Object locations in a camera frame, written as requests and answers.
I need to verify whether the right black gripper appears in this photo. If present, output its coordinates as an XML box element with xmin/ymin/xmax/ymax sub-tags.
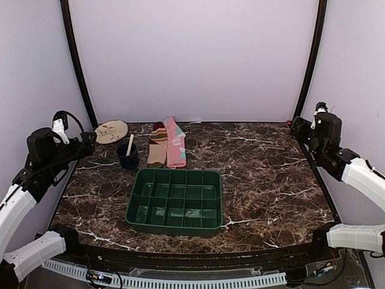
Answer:
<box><xmin>290</xmin><ymin>116</ymin><xmax>324</xmax><ymax>161</ymax></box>

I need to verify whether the black frame post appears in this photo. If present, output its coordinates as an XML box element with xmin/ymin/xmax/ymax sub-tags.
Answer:
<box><xmin>292</xmin><ymin>0</ymin><xmax>328</xmax><ymax>119</ymax></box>
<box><xmin>60</xmin><ymin>0</ymin><xmax>99</xmax><ymax>129</ymax></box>

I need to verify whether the right black frame post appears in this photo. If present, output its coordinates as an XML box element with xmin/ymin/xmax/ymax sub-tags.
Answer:
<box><xmin>292</xmin><ymin>0</ymin><xmax>328</xmax><ymax>119</ymax></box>

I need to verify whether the black front rail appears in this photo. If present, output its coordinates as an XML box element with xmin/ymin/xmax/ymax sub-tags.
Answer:
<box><xmin>56</xmin><ymin>243</ymin><xmax>342</xmax><ymax>271</ymax></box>

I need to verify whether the green compartment tray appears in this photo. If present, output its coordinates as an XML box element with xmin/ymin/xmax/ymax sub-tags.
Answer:
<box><xmin>126</xmin><ymin>168</ymin><xmax>223</xmax><ymax>237</ymax></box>

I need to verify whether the white slotted cable duct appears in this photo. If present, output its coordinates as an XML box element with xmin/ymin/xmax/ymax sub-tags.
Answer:
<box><xmin>42</xmin><ymin>260</ymin><xmax>287</xmax><ymax>289</ymax></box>

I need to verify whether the beige striped sock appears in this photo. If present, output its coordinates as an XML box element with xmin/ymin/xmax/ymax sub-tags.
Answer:
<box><xmin>147</xmin><ymin>122</ymin><xmax>168</xmax><ymax>169</ymax></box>

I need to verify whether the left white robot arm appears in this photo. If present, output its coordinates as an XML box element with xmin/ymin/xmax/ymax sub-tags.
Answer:
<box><xmin>1</xmin><ymin>110</ymin><xmax>96</xmax><ymax>288</ymax></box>

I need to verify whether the wooden stick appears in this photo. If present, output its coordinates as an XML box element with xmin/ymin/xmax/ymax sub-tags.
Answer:
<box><xmin>126</xmin><ymin>134</ymin><xmax>134</xmax><ymax>157</ymax></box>

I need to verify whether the round beige embroidered coaster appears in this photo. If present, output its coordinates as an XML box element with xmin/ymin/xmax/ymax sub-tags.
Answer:
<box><xmin>95</xmin><ymin>120</ymin><xmax>128</xmax><ymax>145</ymax></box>

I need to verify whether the dark blue mug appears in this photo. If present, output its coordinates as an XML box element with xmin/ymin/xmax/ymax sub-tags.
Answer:
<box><xmin>117</xmin><ymin>143</ymin><xmax>139</xmax><ymax>170</ymax></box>

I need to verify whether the pink patterned sock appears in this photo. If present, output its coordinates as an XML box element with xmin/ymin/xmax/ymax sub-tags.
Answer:
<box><xmin>162</xmin><ymin>116</ymin><xmax>186</xmax><ymax>168</ymax></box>

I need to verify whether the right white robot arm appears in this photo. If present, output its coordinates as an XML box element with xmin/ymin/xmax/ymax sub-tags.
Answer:
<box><xmin>288</xmin><ymin>102</ymin><xmax>384</xmax><ymax>261</ymax></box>

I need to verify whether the left black frame post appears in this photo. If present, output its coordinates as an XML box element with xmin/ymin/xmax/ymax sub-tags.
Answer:
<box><xmin>60</xmin><ymin>0</ymin><xmax>99</xmax><ymax>129</ymax></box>

